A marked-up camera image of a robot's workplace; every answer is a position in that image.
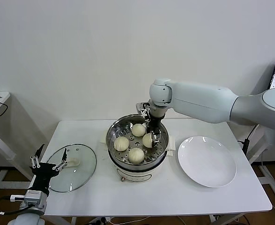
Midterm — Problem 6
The white electric cooker base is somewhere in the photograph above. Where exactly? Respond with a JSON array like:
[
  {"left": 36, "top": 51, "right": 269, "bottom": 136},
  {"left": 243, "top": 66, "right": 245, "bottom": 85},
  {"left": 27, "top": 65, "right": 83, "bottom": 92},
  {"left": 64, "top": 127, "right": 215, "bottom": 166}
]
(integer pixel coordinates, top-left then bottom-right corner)
[{"left": 109, "top": 151, "right": 175, "bottom": 184}]

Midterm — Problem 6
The stainless steel steamer basket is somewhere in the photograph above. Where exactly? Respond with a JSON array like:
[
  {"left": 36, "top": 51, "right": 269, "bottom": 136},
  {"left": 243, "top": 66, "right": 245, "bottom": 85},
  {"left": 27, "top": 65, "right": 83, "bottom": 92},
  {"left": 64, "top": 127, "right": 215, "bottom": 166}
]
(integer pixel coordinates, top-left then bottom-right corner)
[{"left": 99, "top": 114, "right": 177, "bottom": 166}]

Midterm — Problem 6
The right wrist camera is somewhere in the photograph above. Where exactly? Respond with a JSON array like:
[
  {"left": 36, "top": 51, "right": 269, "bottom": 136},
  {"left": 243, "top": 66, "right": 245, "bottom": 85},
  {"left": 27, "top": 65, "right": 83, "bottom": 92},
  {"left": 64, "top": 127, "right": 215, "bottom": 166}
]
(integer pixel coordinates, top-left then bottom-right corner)
[{"left": 136, "top": 102, "right": 151, "bottom": 117}]

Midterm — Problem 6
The round glass pot lid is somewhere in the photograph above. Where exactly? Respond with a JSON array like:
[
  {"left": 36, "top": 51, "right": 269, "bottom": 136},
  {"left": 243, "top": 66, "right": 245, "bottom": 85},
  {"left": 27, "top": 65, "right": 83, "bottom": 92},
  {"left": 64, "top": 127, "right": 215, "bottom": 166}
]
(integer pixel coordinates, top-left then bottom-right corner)
[{"left": 45, "top": 143, "right": 97, "bottom": 193}]

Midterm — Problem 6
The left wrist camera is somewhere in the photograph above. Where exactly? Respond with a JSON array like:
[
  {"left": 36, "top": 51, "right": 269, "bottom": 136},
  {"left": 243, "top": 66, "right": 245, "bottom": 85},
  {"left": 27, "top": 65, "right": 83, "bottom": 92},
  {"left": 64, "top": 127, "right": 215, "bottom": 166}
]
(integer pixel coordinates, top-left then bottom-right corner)
[{"left": 9, "top": 195, "right": 26, "bottom": 203}]

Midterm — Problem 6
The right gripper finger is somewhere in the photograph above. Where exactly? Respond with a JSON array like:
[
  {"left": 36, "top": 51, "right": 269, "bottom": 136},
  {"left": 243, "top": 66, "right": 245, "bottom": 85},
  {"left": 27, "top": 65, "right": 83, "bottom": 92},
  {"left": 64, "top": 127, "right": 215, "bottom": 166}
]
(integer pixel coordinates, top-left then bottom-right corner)
[{"left": 151, "top": 132, "right": 162, "bottom": 148}]

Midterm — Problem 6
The black cable connector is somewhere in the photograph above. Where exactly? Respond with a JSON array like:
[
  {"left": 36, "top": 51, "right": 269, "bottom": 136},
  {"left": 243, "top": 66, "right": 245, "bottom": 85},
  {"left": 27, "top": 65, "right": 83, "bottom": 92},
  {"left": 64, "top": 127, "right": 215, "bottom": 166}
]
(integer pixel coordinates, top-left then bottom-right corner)
[{"left": 237, "top": 125, "right": 260, "bottom": 154}]

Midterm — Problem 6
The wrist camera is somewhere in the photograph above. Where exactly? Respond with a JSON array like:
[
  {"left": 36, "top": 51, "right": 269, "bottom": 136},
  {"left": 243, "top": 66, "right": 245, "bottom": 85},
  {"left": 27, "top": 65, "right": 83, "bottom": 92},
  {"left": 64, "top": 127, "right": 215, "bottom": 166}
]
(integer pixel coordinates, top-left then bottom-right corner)
[
  {"left": 136, "top": 102, "right": 151, "bottom": 117},
  {"left": 9, "top": 195, "right": 26, "bottom": 203}
]

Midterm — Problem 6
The round white plate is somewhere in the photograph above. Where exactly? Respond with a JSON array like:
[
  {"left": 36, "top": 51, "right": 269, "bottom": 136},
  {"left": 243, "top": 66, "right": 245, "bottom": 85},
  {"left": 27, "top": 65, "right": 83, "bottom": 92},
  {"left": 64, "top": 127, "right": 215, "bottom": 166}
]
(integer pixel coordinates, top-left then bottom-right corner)
[{"left": 178, "top": 136, "right": 238, "bottom": 188}]

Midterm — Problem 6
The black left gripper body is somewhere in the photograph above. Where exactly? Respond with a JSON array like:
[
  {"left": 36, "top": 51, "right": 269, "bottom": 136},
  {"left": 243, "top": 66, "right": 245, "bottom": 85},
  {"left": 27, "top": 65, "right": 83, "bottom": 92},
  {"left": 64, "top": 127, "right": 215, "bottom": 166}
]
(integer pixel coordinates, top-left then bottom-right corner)
[{"left": 29, "top": 163, "right": 59, "bottom": 195}]

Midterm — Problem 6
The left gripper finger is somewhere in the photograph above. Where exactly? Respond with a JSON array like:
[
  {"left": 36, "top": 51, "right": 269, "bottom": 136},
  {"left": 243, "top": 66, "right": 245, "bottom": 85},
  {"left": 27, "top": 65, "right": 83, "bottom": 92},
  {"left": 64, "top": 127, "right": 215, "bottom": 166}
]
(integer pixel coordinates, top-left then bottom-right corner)
[
  {"left": 52, "top": 147, "right": 68, "bottom": 172},
  {"left": 30, "top": 143, "right": 45, "bottom": 169}
]

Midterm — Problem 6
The white side table with cable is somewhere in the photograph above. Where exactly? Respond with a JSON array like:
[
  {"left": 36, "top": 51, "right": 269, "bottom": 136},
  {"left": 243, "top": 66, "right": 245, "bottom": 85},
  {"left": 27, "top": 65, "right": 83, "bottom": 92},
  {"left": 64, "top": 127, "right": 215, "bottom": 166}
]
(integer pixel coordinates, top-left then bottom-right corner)
[{"left": 0, "top": 91, "right": 35, "bottom": 203}]

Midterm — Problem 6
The white power strip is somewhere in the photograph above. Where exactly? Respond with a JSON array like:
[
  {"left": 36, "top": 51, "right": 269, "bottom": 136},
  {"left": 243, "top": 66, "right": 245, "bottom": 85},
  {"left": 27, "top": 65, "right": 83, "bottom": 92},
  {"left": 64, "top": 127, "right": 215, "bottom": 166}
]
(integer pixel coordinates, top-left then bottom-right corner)
[{"left": 89, "top": 217, "right": 113, "bottom": 225}]

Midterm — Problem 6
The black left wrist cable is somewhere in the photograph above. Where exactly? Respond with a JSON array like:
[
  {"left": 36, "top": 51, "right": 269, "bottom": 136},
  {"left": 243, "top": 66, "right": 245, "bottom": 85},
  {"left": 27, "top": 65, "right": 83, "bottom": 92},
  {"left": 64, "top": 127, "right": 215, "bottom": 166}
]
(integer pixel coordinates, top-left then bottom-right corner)
[{"left": 0, "top": 196, "right": 27, "bottom": 216}]

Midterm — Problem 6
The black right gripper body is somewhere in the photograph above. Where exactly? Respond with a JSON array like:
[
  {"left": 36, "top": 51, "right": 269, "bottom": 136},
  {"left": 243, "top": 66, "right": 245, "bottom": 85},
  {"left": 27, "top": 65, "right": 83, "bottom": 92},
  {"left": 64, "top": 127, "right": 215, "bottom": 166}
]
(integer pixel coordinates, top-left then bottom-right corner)
[{"left": 148, "top": 115, "right": 163, "bottom": 135}]

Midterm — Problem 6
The white steamed baozi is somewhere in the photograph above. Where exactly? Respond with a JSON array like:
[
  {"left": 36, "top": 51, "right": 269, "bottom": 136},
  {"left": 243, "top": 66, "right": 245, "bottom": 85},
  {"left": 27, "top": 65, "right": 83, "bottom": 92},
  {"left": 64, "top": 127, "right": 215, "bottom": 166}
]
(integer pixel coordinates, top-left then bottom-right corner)
[
  {"left": 113, "top": 137, "right": 130, "bottom": 152},
  {"left": 131, "top": 123, "right": 146, "bottom": 137},
  {"left": 128, "top": 147, "right": 145, "bottom": 164},
  {"left": 142, "top": 133, "right": 156, "bottom": 148}
]

